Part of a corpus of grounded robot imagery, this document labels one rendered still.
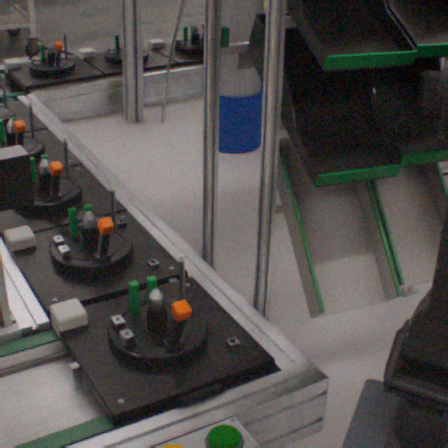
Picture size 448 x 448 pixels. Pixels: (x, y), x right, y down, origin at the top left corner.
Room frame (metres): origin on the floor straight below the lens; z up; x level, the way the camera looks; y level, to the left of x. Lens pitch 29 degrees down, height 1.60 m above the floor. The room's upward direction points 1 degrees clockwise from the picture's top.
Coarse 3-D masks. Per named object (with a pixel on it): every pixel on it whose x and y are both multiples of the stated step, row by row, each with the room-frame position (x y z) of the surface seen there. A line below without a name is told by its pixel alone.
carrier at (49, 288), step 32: (96, 224) 1.05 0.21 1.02; (128, 224) 1.15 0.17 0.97; (32, 256) 1.03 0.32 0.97; (64, 256) 1.00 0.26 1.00; (96, 256) 0.99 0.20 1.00; (128, 256) 1.02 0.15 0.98; (160, 256) 1.05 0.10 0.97; (32, 288) 0.95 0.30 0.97; (64, 288) 0.94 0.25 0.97; (96, 288) 0.94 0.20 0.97
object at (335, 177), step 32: (256, 32) 1.07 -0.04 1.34; (288, 32) 1.11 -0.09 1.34; (256, 64) 1.07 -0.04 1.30; (288, 64) 1.09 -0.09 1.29; (288, 96) 0.96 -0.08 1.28; (320, 96) 1.04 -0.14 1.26; (352, 96) 1.04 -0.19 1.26; (288, 128) 0.95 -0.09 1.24; (320, 128) 0.97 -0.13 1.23; (352, 128) 0.99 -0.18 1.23; (320, 160) 0.92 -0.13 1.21; (352, 160) 0.93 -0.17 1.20; (384, 160) 0.94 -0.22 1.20
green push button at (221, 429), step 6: (216, 426) 0.65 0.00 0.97; (222, 426) 0.65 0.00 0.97; (228, 426) 0.65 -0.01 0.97; (234, 426) 0.65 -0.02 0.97; (210, 432) 0.64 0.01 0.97; (216, 432) 0.64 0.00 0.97; (222, 432) 0.64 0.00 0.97; (228, 432) 0.64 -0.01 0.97; (234, 432) 0.64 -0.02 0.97; (210, 438) 0.63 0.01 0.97; (216, 438) 0.63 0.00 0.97; (222, 438) 0.63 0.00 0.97; (228, 438) 0.63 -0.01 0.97; (234, 438) 0.63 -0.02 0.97; (240, 438) 0.63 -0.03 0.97; (210, 444) 0.62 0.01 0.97; (216, 444) 0.62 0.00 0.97; (222, 444) 0.62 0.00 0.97; (228, 444) 0.62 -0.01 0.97; (234, 444) 0.62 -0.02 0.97
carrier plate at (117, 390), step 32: (160, 288) 0.95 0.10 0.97; (192, 288) 0.95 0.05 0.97; (96, 320) 0.86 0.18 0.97; (224, 320) 0.87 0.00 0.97; (96, 352) 0.79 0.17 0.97; (224, 352) 0.80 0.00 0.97; (256, 352) 0.80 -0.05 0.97; (96, 384) 0.72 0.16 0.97; (128, 384) 0.72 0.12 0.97; (160, 384) 0.72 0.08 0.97; (192, 384) 0.73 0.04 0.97; (224, 384) 0.74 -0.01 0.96; (128, 416) 0.67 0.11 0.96
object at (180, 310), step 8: (168, 304) 0.78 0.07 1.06; (176, 304) 0.76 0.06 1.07; (184, 304) 0.76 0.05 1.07; (176, 312) 0.75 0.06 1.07; (184, 312) 0.75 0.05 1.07; (176, 320) 0.75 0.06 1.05; (184, 320) 0.76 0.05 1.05; (176, 328) 0.76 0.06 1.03; (168, 336) 0.78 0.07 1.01; (176, 336) 0.77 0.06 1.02
